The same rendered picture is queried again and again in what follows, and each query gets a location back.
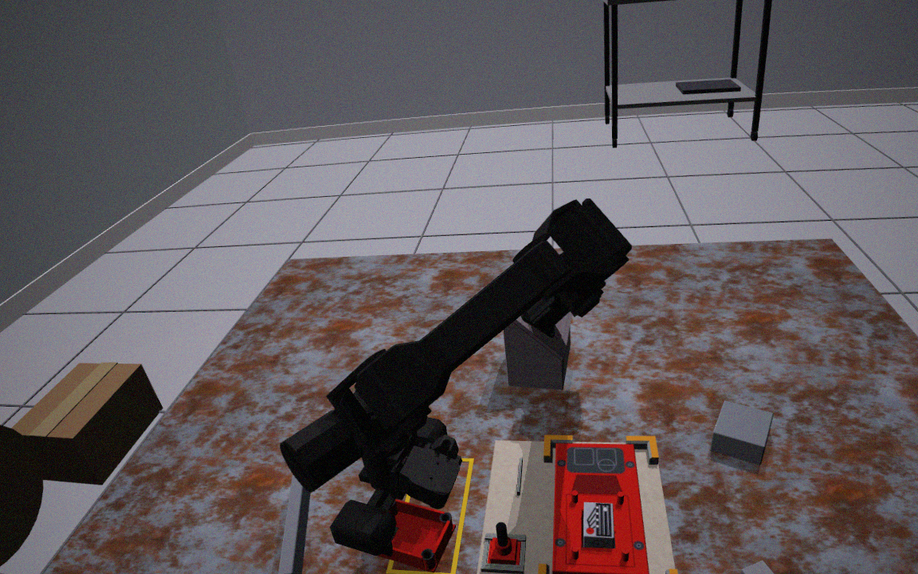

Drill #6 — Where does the yellow rectangular frame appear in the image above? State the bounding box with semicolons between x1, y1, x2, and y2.
386;458;474;574

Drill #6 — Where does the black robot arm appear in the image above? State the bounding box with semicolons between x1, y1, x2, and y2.
280;199;632;509

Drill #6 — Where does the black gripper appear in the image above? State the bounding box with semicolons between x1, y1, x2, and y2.
330;417;447;556

